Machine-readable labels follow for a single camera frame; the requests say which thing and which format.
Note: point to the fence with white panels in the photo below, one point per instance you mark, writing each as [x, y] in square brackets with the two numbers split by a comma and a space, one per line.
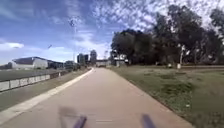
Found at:
[23, 81]

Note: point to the group of tall buildings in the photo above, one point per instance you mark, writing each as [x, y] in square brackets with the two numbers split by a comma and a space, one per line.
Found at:
[81, 59]

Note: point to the tall thin light pole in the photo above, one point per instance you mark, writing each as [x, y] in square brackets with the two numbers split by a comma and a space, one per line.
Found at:
[74, 50]

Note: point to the grey-brown paved path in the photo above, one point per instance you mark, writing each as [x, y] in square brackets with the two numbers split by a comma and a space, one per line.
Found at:
[103, 96]

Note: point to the pale concrete kerb strip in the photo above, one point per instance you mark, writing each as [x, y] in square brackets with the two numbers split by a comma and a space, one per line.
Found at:
[33, 101]

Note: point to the robot's own part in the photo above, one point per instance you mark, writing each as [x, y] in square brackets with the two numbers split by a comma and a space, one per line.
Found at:
[80, 122]
[148, 121]

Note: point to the wide grass lawn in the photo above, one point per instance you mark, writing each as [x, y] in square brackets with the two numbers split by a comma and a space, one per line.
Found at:
[180, 90]

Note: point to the row of dark trees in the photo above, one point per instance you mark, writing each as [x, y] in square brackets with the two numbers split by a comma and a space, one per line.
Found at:
[143, 50]

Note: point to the narrow grass verge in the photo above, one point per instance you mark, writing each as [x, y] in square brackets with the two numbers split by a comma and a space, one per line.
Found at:
[26, 93]

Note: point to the small distant building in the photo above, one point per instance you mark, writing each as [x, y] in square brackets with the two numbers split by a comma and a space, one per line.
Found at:
[102, 63]

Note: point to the low pale building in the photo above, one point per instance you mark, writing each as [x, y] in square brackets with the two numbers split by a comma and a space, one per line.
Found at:
[35, 63]

